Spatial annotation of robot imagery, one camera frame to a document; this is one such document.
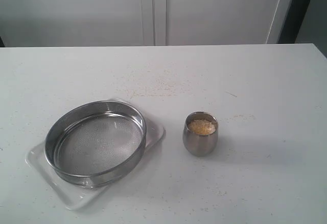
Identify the stainless steel cup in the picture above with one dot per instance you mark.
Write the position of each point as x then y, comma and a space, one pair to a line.
200, 145

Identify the white cabinet doors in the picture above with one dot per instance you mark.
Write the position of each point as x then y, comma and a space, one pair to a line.
26, 23

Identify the round steel mesh sieve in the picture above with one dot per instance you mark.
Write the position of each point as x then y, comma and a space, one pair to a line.
96, 143

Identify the white rectangular plastic tray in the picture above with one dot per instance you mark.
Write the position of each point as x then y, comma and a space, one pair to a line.
76, 197

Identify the dark vertical post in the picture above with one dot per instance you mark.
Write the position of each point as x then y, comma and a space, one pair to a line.
293, 21

